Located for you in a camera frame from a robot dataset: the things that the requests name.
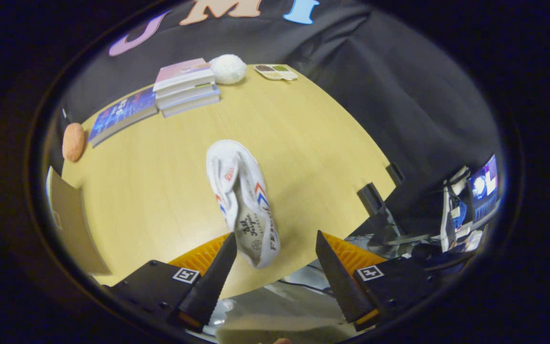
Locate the white canvas shoe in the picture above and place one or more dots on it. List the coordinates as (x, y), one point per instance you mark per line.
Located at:
(241, 191)

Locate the grey cover book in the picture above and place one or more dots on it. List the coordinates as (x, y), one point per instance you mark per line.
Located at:
(191, 107)

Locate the white plush ball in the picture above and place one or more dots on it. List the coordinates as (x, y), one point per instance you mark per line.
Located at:
(227, 69)

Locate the white cover book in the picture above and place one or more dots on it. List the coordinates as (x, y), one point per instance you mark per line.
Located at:
(186, 94)

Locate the lit computer screen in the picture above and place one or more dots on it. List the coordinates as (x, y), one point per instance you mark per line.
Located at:
(485, 186)

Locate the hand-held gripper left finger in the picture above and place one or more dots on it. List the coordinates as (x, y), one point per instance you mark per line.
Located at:
(213, 282)

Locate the beige fabric storage box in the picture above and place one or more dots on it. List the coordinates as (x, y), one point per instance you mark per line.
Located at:
(72, 224)

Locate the pink cover book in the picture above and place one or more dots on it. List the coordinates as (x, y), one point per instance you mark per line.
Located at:
(182, 71)

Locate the black table clamp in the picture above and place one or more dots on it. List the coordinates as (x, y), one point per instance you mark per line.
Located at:
(370, 198)
(396, 173)

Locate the small paint palette tray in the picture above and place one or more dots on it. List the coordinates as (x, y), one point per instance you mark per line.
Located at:
(276, 72)

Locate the pink plush toy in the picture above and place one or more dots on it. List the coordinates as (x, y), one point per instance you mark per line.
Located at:
(73, 142)

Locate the blue cover book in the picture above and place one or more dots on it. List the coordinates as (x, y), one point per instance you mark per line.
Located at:
(122, 114)

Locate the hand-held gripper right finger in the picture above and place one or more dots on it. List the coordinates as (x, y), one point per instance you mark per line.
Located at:
(339, 282)

